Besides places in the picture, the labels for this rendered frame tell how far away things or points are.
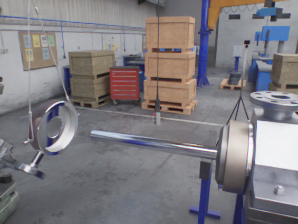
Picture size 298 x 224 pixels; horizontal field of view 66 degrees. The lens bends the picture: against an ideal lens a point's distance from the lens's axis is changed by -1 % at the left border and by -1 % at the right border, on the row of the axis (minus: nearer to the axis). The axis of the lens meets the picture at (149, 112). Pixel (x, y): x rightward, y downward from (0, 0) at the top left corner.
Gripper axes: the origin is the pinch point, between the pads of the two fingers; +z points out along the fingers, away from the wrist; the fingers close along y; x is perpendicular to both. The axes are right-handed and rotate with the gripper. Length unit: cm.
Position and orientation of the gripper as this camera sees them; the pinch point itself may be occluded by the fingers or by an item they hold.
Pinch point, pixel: (15, 164)
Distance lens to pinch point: 174.9
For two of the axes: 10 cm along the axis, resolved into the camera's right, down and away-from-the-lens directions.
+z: 9.1, 2.0, -3.6
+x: 2.0, 5.3, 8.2
